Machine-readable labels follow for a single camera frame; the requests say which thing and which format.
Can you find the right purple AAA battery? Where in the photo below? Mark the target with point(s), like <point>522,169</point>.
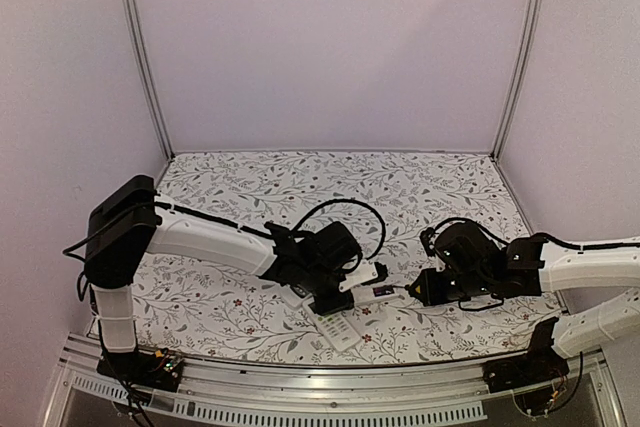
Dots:
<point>383,291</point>

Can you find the aluminium frame post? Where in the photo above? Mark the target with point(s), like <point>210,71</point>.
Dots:
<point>141,57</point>
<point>527,38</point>

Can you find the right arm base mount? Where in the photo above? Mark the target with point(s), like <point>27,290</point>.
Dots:
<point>537,380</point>

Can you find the slim white remote control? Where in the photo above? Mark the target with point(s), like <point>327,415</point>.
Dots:
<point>368,295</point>

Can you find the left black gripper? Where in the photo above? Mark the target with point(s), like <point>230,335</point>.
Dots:
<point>328,308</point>

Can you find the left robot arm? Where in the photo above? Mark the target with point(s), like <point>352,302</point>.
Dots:
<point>135,221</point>

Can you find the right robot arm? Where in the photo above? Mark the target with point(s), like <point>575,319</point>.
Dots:
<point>474,262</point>

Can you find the floral patterned table mat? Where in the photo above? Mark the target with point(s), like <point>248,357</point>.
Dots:
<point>386,200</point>

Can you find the front aluminium rail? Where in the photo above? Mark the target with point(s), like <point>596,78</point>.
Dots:
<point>232,393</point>

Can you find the left aluminium frame post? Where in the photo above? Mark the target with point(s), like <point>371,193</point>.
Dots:
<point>141,57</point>

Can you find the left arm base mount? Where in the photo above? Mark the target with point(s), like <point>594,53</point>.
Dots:
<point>161,370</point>

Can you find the black-faced white remote control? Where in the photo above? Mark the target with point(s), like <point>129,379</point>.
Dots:
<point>294,296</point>

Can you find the right aluminium frame post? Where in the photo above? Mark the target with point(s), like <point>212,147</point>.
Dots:
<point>527,38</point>

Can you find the white remote with display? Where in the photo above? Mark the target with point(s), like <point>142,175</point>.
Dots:
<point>335,328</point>

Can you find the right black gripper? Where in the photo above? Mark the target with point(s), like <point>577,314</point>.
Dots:
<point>430,295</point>

